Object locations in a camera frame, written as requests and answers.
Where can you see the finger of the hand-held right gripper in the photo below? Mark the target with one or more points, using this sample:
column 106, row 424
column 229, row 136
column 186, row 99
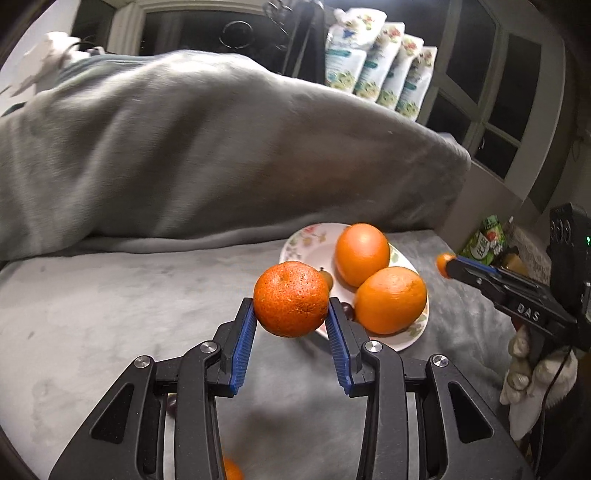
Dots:
column 473, row 277
column 471, row 261

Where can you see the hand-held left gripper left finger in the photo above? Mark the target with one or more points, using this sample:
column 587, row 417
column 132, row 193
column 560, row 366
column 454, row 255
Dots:
column 242, row 350

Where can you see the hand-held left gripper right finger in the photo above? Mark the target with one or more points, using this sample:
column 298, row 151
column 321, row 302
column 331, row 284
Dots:
column 339, row 350

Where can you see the tiny orange kumquat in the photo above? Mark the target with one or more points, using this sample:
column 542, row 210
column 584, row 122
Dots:
column 443, row 264

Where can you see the dark plum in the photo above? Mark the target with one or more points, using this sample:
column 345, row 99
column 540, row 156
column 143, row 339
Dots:
column 349, row 311

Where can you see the small orange mandarin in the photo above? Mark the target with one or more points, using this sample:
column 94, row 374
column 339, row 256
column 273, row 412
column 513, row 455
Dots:
column 231, row 470
column 291, row 300

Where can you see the large rough-skinned orange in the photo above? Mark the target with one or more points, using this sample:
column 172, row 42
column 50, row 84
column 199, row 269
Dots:
column 390, row 300

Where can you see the brown longan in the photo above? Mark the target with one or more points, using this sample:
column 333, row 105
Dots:
column 327, row 278

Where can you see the large smooth orange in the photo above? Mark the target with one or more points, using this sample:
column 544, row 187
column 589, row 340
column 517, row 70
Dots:
column 362, row 254

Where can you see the white floral plate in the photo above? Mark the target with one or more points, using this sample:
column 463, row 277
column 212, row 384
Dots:
column 304, row 244

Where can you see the person's right hand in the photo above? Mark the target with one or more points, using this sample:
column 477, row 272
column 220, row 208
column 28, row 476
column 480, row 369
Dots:
column 526, row 369

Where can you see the green snack packet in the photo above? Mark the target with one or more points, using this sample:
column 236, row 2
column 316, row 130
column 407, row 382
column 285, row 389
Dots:
column 487, row 237

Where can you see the grey fleece blanket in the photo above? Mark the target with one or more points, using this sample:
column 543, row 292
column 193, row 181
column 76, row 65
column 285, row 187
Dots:
column 184, row 138

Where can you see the white power strip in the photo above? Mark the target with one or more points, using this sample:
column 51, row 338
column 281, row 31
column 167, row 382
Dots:
column 46, row 60

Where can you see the white window frame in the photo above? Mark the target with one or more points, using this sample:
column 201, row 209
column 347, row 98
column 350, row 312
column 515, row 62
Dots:
column 485, row 92

